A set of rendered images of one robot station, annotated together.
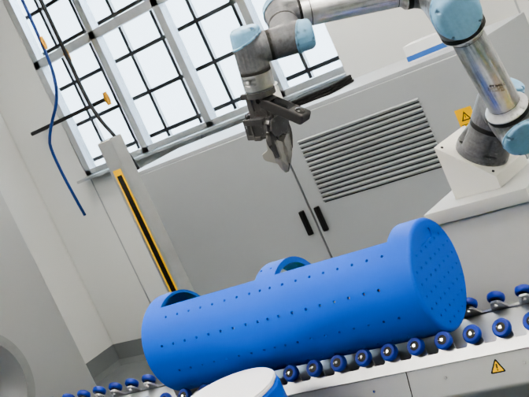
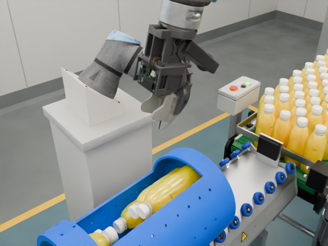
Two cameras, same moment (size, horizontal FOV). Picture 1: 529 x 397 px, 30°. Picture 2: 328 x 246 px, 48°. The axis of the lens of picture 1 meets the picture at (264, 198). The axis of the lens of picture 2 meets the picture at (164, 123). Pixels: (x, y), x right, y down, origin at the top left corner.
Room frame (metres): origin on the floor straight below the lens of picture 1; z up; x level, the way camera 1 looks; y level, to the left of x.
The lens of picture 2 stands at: (2.28, 0.53, 1.89)
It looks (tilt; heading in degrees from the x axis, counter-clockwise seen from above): 34 degrees down; 280
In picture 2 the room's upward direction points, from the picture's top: straight up
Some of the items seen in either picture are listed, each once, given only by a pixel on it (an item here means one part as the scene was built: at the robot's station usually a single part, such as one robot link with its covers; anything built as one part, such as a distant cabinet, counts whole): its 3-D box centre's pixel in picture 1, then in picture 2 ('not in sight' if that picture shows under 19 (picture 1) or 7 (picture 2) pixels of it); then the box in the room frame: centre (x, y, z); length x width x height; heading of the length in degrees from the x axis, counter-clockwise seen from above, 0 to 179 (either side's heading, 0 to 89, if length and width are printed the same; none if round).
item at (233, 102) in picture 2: not in sight; (238, 94); (2.20, -1.01, 1.05); 0.20 x 0.10 x 0.10; 56
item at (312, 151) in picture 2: not in sight; (314, 150); (1.90, -0.70, 1.00); 0.07 x 0.07 x 0.19
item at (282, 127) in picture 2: not in sight; (280, 135); (2.02, -0.78, 1.00); 0.07 x 0.07 x 0.19
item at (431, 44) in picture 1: (435, 42); not in sight; (4.12, -0.92, 1.48); 0.24 x 0.12 x 0.08; 58
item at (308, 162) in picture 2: not in sight; (276, 147); (2.03, -0.74, 0.96); 0.40 x 0.01 x 0.03; 146
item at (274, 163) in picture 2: not in sight; (267, 151); (2.08, -0.67, 0.99); 0.10 x 0.02 x 0.12; 146
